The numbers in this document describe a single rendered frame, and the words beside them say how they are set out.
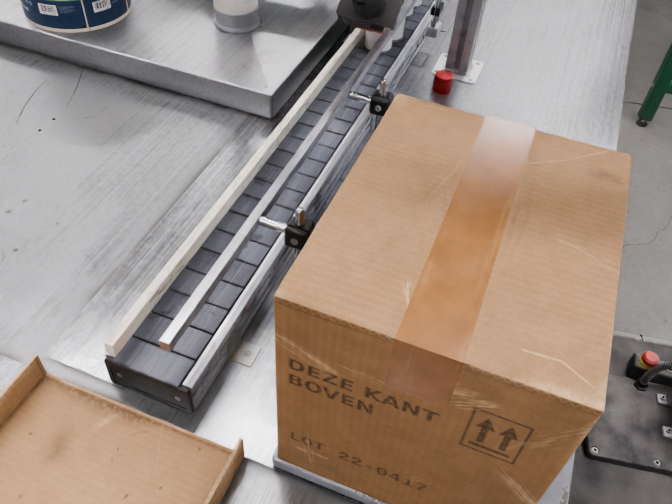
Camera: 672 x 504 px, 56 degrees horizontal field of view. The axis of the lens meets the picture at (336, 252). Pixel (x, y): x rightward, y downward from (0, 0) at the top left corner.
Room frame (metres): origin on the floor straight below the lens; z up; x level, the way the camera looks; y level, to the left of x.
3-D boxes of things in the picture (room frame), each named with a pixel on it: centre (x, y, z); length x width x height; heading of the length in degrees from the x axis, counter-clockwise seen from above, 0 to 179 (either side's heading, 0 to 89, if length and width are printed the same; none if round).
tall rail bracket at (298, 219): (0.53, 0.07, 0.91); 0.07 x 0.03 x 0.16; 72
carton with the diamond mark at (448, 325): (0.40, -0.12, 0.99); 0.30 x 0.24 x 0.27; 162
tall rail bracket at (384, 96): (0.81, -0.03, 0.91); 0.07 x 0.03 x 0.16; 72
